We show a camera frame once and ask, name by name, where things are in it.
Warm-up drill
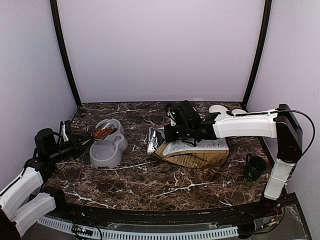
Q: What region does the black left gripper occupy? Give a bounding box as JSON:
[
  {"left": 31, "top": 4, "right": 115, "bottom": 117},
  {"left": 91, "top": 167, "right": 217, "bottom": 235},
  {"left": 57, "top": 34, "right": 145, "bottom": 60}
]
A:
[{"left": 48, "top": 133, "right": 94, "bottom": 164}]

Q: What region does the translucent double pet bowl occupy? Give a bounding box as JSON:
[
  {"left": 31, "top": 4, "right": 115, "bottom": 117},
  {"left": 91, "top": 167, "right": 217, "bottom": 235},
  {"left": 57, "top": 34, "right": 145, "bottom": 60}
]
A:
[{"left": 89, "top": 118, "right": 128, "bottom": 169}]

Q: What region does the silver metal scoop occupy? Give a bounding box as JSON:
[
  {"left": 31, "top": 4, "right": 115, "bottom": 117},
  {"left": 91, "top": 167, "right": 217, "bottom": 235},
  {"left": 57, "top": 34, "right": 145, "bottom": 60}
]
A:
[{"left": 91, "top": 127, "right": 118, "bottom": 141}]

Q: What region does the brown pet food bag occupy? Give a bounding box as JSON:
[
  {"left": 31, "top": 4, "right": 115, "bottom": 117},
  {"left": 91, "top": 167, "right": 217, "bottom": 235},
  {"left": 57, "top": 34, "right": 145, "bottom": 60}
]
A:
[{"left": 147, "top": 127, "right": 230, "bottom": 169}]

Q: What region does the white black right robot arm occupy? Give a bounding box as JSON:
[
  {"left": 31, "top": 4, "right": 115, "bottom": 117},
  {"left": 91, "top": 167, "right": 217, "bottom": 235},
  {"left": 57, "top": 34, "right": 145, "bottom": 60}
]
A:
[{"left": 164, "top": 100, "right": 315, "bottom": 217}]

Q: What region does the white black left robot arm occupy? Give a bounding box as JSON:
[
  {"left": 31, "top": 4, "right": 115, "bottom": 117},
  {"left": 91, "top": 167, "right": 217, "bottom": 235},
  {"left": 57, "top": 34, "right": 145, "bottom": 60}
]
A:
[{"left": 0, "top": 128, "right": 94, "bottom": 240}]

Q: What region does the brown pet food kibble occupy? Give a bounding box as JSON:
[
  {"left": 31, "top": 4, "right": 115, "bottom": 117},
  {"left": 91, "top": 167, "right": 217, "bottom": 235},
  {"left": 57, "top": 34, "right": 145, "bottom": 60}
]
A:
[{"left": 92, "top": 127, "right": 113, "bottom": 140}]

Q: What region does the white ceramic bowl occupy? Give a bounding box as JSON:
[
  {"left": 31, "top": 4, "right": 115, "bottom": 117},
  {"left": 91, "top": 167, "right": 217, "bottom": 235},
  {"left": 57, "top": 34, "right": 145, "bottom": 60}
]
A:
[{"left": 209, "top": 104, "right": 229, "bottom": 114}]

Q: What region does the dark rimmed white bowl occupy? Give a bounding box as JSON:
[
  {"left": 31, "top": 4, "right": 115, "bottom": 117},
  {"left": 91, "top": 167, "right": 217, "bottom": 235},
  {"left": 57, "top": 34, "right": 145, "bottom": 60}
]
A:
[{"left": 231, "top": 108, "right": 247, "bottom": 115}]

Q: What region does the dark green mug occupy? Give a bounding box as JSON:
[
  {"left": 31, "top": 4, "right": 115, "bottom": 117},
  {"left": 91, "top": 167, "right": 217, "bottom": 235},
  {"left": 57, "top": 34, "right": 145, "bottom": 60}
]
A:
[{"left": 244, "top": 153, "right": 267, "bottom": 182}]

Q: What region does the white cable duct strip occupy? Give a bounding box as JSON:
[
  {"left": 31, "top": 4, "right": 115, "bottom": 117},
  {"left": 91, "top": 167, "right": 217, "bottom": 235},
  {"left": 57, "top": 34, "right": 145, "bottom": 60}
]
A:
[{"left": 38, "top": 216, "right": 239, "bottom": 240}]

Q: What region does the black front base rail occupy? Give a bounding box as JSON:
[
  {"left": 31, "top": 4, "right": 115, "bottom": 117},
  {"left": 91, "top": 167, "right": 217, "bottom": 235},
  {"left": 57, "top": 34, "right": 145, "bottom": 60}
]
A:
[{"left": 47, "top": 195, "right": 287, "bottom": 226}]

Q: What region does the black corner frame post left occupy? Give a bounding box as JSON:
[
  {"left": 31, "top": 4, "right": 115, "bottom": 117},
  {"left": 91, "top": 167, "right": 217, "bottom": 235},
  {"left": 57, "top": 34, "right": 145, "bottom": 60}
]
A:
[{"left": 49, "top": 0, "right": 82, "bottom": 108}]

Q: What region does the black corner frame post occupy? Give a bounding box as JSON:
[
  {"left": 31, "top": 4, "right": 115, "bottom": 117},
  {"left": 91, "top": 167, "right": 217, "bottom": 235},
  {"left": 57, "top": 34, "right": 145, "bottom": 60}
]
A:
[
  {"left": 241, "top": 0, "right": 273, "bottom": 109},
  {"left": 49, "top": 0, "right": 82, "bottom": 108}
]

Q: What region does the black corner frame post right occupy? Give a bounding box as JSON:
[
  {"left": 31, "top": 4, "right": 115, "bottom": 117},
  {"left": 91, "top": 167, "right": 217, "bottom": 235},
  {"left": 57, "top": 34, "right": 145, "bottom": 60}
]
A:
[{"left": 241, "top": 0, "right": 273, "bottom": 109}]

